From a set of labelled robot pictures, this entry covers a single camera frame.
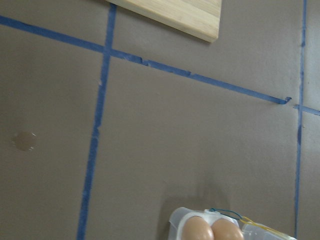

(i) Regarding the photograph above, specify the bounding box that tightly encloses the brown egg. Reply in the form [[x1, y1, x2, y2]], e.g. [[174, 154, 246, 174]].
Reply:
[[211, 218, 244, 240], [181, 216, 214, 240]]

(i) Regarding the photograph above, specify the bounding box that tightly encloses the clear plastic egg box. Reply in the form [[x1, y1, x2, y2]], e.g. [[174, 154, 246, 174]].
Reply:
[[168, 207, 294, 240]]

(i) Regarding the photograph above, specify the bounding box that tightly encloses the wooden cutting board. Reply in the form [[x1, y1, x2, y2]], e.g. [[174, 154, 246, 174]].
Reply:
[[110, 0, 222, 43]]

